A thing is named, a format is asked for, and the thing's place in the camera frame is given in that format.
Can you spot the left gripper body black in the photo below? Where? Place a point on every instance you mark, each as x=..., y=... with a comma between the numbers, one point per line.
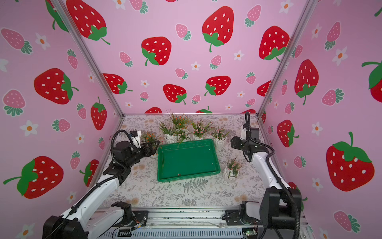
x=142, y=152

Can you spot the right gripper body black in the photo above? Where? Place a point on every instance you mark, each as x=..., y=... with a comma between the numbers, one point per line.
x=236, y=143

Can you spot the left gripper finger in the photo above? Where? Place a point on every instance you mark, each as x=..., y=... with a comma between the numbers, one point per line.
x=155, y=143
x=153, y=152

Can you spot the orange flower potted plant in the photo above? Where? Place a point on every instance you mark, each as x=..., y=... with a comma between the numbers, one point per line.
x=148, y=136

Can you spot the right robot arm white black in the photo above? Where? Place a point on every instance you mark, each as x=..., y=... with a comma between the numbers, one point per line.
x=280, y=208

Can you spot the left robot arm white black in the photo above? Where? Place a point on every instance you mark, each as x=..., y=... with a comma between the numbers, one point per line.
x=76, y=222

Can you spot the green plastic storage tray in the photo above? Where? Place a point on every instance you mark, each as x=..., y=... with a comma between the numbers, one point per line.
x=187, y=160

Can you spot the tall orange flower pot back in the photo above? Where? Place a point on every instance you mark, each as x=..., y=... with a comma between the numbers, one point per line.
x=180, y=125

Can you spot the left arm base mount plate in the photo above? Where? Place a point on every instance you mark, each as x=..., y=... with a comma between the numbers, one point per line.
x=136, y=218

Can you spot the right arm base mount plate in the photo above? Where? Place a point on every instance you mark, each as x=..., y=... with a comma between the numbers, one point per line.
x=232, y=218

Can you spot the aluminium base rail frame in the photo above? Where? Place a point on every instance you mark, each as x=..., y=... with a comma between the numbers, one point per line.
x=199, y=222

